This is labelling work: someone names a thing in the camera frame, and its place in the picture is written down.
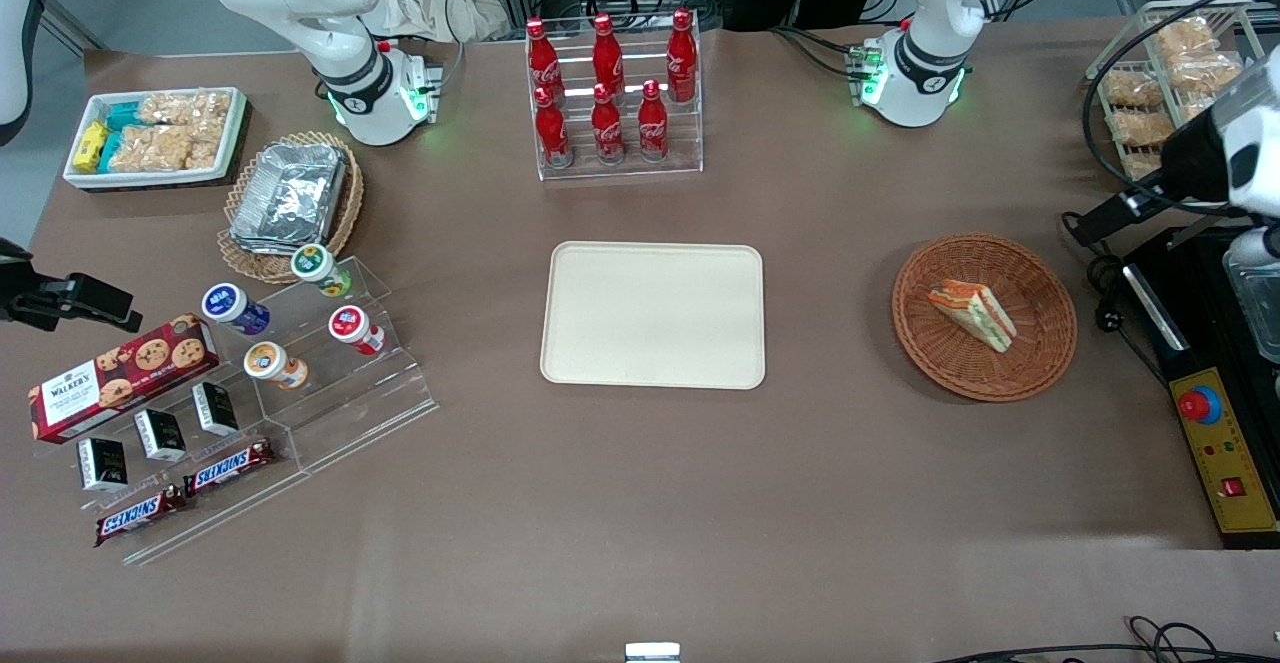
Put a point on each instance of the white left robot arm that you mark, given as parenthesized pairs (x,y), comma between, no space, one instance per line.
(930,43)

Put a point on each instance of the stack of foil trays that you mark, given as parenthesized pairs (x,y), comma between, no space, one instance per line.
(288,193)

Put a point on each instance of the teal snack packet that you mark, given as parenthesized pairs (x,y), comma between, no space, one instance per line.
(124,116)
(110,148)

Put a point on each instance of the cream plastic serving tray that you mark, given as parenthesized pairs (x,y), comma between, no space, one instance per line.
(650,315)

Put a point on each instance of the green cap yogurt bottle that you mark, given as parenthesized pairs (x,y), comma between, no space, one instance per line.
(315,266)

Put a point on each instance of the light scalloped wicker basket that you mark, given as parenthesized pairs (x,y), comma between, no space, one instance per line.
(345,213)

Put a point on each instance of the yellow snack packet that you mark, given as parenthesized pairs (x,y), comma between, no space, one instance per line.
(90,146)

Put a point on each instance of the red Walkers cookie box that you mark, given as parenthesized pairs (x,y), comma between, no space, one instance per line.
(120,378)

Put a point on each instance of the triangular sandwich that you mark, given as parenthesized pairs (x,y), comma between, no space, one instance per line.
(975,315)

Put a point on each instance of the clear acrylic bottle rack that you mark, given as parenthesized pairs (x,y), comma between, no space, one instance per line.
(685,138)

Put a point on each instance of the black machine with yellow panel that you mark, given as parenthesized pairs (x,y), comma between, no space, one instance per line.
(1200,343)

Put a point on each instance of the blue cap yogurt bottle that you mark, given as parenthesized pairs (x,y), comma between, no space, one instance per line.
(228,304)

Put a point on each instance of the red cap yogurt bottle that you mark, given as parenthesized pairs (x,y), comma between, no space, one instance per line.
(350,326)

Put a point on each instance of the orange cap yogurt bottle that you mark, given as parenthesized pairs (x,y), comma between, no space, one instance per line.
(268,361)

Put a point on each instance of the clear acrylic stepped display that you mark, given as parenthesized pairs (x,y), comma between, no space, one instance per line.
(350,403)

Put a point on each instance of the white rectangular snack bin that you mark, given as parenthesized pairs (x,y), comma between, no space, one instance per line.
(150,179)

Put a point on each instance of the small black white box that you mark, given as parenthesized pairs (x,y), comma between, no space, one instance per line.
(102,463)
(160,435)
(215,409)

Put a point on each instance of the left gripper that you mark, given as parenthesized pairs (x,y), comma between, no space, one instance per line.
(1188,161)

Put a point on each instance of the red emergency stop button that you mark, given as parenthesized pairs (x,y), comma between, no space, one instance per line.
(1199,405)

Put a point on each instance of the red cola bottle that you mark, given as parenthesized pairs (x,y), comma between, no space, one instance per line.
(541,55)
(652,125)
(681,55)
(607,127)
(606,51)
(552,131)

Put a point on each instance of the round brown wicker basket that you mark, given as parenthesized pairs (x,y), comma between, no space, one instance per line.
(1040,343)

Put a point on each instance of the Snickers chocolate bar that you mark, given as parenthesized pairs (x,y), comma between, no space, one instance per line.
(140,515)
(228,467)

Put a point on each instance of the clear bag of rice crackers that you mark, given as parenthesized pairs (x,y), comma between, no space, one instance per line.
(160,148)
(190,108)

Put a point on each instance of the grey metal lever bar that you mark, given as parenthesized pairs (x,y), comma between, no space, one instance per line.
(1205,231)

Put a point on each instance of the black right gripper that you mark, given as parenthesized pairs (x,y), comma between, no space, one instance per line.
(20,295)

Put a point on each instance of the clear plastic container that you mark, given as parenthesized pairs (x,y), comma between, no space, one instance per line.
(1258,303)

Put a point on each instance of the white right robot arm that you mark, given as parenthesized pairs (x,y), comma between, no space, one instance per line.
(345,53)

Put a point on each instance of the bagged fried snack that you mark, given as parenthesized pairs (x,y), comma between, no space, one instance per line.
(1205,73)
(1132,89)
(1142,165)
(1198,105)
(1142,128)
(1185,38)

